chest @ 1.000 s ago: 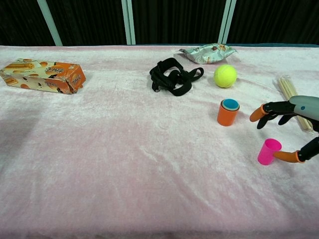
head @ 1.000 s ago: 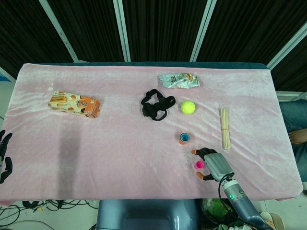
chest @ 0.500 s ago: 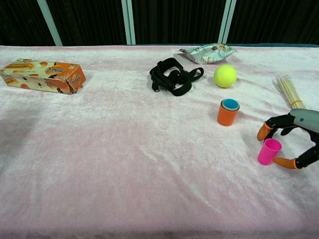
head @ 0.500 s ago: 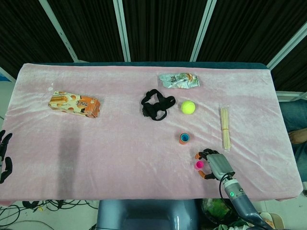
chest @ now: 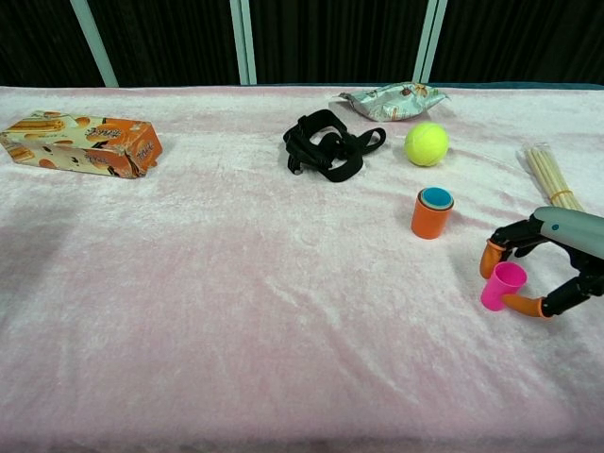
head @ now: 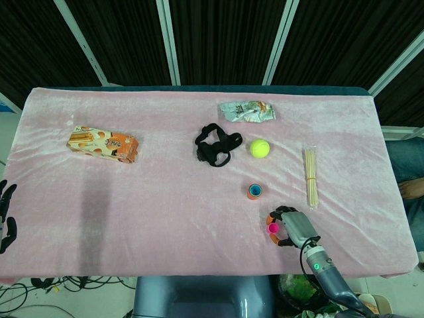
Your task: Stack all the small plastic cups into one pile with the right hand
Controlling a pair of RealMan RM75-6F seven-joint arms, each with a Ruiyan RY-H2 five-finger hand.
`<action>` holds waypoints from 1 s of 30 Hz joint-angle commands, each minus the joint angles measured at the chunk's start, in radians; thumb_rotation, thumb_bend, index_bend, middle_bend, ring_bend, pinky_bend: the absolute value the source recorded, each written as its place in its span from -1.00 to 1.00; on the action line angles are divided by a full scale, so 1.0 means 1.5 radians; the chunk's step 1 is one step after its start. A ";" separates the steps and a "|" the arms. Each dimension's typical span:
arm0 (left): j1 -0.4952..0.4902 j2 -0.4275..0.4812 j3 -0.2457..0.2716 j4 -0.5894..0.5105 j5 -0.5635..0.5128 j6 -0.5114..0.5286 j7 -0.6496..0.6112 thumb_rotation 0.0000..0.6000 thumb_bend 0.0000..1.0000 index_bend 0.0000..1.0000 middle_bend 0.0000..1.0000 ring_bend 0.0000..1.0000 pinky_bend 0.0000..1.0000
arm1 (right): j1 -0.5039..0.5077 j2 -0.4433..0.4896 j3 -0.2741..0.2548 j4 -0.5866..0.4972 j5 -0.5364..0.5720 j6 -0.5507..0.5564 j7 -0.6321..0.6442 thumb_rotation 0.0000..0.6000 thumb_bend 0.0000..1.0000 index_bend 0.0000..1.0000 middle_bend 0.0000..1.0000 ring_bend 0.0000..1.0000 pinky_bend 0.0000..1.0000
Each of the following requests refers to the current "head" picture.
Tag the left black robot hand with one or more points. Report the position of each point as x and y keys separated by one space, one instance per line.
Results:
x=6 y=198

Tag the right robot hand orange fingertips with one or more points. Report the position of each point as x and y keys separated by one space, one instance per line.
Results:
x=298 y=225

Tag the bystander bare hand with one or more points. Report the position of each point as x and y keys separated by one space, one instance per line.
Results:
x=412 y=189

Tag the pink plastic cup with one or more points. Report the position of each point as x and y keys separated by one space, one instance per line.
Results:
x=273 y=228

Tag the yellow plastic cup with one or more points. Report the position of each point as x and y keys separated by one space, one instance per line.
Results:
x=251 y=196

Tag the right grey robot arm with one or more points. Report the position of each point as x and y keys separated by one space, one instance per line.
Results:
x=331 y=281

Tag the blue jeans leg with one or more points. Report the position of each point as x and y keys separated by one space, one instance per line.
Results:
x=407 y=159
x=417 y=225

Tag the bamboo skewers pack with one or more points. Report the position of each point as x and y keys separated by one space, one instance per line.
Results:
x=311 y=175

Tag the black bin with green waste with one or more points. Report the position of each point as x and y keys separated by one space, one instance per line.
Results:
x=295 y=288

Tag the yellow tennis ball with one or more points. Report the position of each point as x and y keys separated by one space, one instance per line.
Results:
x=260 y=149

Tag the blue white sign board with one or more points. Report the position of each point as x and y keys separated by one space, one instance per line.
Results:
x=5 y=104

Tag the orange snack packet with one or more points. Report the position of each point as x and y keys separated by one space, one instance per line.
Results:
x=376 y=302

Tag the orange biscuit box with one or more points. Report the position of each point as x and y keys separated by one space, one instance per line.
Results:
x=102 y=144

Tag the grey robot torso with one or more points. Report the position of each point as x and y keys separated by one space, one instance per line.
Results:
x=198 y=298

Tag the silver snack bag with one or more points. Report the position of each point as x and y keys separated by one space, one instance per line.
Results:
x=246 y=111

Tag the pink velvet tablecloth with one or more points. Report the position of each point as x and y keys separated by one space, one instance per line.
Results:
x=132 y=215

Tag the grey metal frame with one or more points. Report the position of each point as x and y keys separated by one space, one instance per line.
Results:
x=402 y=132

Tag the white partition post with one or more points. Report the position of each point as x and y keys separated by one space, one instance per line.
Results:
x=83 y=43
x=280 y=43
x=169 y=43
x=397 y=59

